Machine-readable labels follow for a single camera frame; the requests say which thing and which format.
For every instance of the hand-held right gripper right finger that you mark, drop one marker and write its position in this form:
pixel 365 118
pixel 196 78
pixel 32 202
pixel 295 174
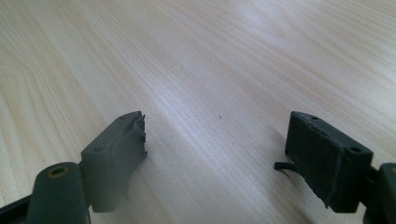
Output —
pixel 327 158

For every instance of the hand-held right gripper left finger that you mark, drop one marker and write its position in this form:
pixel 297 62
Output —
pixel 115 161

